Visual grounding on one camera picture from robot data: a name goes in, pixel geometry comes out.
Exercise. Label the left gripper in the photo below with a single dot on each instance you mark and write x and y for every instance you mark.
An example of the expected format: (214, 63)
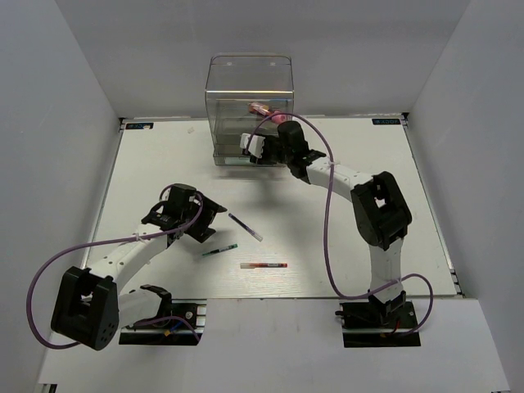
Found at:
(209, 210)

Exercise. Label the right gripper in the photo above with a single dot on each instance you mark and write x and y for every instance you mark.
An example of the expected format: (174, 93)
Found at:
(264, 160)

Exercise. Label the green pen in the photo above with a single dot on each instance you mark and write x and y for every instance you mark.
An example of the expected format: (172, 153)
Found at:
(220, 250)

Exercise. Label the purple pen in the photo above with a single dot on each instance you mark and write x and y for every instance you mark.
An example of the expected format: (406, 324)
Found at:
(251, 231)

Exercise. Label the pink glue bottle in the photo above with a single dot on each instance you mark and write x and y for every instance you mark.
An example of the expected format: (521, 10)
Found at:
(264, 111)

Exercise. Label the red pen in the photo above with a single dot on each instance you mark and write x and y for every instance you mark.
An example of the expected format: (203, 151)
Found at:
(263, 265)

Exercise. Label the clear drawer organizer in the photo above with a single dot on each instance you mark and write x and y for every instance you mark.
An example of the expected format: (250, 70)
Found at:
(229, 118)

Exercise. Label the clear organizer lid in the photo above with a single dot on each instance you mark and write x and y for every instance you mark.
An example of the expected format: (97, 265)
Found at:
(250, 72)

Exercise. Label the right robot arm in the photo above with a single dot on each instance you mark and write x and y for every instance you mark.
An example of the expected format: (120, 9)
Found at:
(381, 213)

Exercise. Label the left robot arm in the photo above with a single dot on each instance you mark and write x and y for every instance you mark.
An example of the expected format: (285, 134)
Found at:
(92, 304)

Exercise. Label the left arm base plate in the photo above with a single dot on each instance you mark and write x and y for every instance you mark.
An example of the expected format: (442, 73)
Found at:
(182, 325)

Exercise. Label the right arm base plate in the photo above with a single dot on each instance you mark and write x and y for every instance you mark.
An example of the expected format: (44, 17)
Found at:
(362, 327)

